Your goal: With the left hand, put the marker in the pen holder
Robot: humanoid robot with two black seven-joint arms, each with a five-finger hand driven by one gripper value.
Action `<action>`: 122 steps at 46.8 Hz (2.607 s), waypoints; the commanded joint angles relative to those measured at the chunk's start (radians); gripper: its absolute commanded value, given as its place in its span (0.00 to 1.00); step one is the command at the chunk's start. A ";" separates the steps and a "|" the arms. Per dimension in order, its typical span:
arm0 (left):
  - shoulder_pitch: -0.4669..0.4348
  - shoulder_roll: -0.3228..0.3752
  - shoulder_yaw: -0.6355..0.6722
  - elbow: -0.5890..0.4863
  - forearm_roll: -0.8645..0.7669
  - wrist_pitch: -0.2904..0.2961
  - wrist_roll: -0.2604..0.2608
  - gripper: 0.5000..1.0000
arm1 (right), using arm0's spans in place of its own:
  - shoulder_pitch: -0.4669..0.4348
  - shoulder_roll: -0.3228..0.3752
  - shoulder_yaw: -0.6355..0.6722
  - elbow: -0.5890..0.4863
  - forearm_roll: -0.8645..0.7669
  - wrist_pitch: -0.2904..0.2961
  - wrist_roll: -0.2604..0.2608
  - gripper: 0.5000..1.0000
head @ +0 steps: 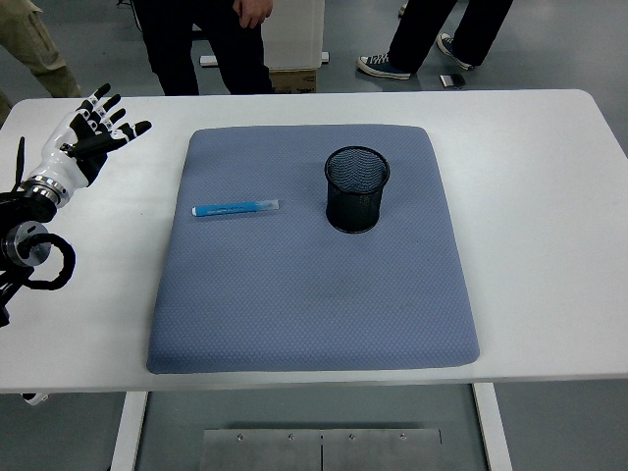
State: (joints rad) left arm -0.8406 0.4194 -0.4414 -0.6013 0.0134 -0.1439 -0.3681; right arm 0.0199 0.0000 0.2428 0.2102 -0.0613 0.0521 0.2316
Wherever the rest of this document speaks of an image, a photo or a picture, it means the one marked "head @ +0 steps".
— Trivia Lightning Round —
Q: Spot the blue marker pen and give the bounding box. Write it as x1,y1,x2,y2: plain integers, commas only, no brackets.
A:
190,198,281,220

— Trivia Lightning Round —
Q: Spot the black mesh pen holder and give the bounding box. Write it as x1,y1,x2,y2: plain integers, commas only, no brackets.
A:
324,145,392,235

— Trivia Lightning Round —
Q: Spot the cardboard box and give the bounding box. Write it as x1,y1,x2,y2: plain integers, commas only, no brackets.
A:
268,68,319,94

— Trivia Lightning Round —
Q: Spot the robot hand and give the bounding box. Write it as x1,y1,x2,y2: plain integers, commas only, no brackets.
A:
26,82,153,197

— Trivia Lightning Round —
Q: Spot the person with blue sneakers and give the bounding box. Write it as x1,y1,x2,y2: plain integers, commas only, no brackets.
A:
356,0,515,81

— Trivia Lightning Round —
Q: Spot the white table leg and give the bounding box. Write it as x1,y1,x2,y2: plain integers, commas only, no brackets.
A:
472,382,514,471
108,391,149,471

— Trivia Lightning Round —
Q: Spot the white cabinet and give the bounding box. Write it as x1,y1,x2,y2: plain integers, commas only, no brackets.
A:
259,0,326,71

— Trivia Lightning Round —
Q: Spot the white floor bar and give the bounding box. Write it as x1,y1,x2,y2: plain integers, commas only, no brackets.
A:
199,50,331,67

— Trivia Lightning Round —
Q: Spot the person in beige trousers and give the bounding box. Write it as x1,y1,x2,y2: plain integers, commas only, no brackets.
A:
0,0,82,127

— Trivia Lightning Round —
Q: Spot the person in dark trousers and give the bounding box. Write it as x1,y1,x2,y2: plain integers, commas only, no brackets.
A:
132,0,275,97

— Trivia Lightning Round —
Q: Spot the blue-grey textured mat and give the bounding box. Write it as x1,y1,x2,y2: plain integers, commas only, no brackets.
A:
145,123,481,376

